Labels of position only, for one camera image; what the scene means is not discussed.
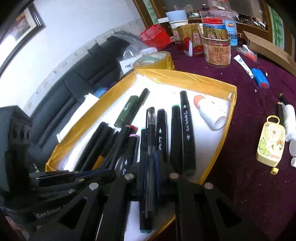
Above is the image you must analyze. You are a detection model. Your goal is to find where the marker with pink cap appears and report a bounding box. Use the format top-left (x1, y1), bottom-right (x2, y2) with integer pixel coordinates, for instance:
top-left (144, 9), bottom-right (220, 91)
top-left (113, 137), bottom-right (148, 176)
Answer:
top-left (121, 134), bottom-right (138, 175)

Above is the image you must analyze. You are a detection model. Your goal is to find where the purple velvet tablecloth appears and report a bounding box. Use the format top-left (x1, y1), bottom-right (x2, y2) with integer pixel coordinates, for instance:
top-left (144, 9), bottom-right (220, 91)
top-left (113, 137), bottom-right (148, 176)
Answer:
top-left (166, 44), bottom-right (295, 240)

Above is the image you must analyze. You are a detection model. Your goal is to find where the framed wall picture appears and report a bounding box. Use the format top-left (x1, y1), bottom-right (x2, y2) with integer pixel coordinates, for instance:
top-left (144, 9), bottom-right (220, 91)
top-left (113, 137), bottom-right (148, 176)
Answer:
top-left (1, 1), bottom-right (45, 74)

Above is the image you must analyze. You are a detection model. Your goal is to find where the white ointment tube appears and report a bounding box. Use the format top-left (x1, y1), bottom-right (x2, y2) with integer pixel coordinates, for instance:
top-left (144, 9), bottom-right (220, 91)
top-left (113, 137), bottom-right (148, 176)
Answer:
top-left (234, 54), bottom-right (254, 79)

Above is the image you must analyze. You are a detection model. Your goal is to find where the red cigarette pack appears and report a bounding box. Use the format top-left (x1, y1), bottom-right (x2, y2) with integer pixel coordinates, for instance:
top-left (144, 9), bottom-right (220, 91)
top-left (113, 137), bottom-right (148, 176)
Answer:
top-left (183, 24), bottom-right (204, 57)

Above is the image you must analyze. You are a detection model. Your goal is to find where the yellow tape roll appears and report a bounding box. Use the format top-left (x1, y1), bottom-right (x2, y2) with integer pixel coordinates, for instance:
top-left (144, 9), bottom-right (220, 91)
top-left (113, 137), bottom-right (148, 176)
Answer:
top-left (132, 51), bottom-right (175, 70)

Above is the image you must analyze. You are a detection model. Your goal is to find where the blue battery pack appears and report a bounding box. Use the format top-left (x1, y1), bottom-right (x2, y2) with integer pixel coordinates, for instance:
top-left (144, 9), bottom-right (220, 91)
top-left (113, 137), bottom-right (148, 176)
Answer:
top-left (251, 68), bottom-right (270, 89)

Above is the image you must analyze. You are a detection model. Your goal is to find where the clear jar orange label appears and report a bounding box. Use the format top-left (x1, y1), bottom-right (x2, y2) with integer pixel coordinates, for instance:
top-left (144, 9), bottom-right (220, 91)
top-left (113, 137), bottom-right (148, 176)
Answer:
top-left (202, 36), bottom-right (231, 68)

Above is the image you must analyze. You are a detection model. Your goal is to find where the white pill bottle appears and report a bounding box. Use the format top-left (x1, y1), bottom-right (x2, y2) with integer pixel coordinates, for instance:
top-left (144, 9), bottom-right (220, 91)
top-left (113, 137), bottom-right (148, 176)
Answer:
top-left (283, 104), bottom-right (296, 143)

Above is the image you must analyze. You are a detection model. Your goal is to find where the marker with red cap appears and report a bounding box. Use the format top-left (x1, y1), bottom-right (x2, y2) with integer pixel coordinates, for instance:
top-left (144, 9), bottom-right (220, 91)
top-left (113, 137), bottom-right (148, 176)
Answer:
top-left (107, 125), bottom-right (137, 170)

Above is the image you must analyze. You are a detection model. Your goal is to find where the blue label plastic jar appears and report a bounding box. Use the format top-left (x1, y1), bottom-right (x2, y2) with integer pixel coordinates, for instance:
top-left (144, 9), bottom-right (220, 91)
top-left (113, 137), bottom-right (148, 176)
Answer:
top-left (224, 20), bottom-right (238, 51)

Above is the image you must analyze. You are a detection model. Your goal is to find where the bamboo painting panel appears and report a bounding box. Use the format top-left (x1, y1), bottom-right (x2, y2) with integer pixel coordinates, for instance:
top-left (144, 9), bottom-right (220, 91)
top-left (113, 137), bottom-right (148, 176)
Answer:
top-left (268, 6), bottom-right (285, 50)

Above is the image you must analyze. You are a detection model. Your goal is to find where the marker with blue cap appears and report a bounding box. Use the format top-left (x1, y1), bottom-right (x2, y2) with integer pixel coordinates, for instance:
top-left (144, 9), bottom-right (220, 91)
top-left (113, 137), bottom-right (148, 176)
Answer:
top-left (139, 128), bottom-right (153, 233)

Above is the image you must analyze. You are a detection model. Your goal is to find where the black marker purple end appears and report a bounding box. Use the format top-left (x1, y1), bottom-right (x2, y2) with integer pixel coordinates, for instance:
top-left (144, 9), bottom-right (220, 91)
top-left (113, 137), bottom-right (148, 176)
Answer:
top-left (156, 109), bottom-right (167, 162)

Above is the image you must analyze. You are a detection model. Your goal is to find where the yellow cartoon tin case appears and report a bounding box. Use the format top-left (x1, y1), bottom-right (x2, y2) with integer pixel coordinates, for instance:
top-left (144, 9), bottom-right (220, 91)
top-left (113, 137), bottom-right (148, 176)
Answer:
top-left (255, 115), bottom-right (285, 168)

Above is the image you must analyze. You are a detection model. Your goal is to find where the black bag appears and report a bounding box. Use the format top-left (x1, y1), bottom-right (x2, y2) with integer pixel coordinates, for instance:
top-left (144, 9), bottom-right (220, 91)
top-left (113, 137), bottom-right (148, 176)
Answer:
top-left (30, 36), bottom-right (131, 149)

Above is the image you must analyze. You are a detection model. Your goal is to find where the gold tray box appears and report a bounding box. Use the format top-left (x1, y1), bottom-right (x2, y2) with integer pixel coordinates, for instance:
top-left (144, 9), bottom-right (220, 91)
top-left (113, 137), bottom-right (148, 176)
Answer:
top-left (45, 68), bottom-right (238, 241)

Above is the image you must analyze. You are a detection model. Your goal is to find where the red plastic bag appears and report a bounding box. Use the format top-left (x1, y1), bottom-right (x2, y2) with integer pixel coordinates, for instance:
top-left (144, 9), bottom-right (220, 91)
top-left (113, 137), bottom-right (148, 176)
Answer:
top-left (139, 25), bottom-right (171, 51)

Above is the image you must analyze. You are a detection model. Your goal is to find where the clear black gel pen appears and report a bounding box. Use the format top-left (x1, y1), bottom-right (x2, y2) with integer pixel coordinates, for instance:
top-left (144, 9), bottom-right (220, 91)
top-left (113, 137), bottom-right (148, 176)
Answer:
top-left (145, 107), bottom-right (156, 219)

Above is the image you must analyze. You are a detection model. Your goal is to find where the slim black pen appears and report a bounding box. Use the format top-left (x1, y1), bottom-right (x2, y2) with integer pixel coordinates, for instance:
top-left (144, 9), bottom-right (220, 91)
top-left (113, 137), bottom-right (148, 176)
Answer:
top-left (74, 122), bottom-right (108, 171)

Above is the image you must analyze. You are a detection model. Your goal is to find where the small yellow die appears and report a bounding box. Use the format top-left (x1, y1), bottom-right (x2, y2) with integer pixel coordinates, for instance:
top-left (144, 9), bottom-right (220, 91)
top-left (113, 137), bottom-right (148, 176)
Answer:
top-left (270, 167), bottom-right (279, 175)

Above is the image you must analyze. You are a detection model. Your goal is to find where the white bottle orange cap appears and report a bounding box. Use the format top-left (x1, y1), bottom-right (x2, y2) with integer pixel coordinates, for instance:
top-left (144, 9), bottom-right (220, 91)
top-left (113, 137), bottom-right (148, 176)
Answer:
top-left (194, 95), bottom-right (227, 130)

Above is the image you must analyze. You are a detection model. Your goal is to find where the gold black pen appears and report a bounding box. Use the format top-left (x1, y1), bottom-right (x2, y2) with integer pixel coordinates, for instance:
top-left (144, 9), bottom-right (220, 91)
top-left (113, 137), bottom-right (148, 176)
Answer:
top-left (92, 131), bottom-right (119, 170)

